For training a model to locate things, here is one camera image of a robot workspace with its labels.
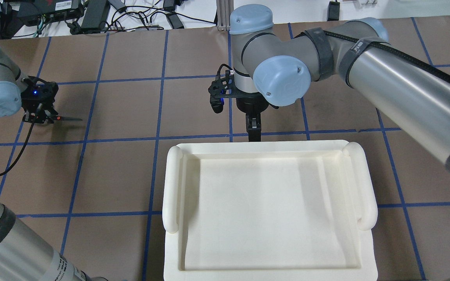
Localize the black power brick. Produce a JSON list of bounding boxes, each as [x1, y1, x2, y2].
[[80, 0, 110, 34]]

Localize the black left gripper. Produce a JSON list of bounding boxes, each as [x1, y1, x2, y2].
[[21, 77, 59, 124]]

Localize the aluminium frame post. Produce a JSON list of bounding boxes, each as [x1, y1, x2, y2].
[[216, 0, 234, 31]]

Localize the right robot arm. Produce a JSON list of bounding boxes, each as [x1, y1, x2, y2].
[[208, 4, 450, 173]]

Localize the white plastic tray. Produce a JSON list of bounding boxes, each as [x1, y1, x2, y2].
[[162, 139, 378, 281]]

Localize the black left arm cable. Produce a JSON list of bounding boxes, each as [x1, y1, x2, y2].
[[0, 113, 38, 178]]

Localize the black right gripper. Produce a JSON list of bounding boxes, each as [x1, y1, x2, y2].
[[208, 64, 279, 142]]

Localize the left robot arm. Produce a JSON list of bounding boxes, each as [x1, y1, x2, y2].
[[0, 48, 105, 281]]

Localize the grey orange scissors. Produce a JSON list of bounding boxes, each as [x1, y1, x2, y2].
[[39, 114, 83, 124]]

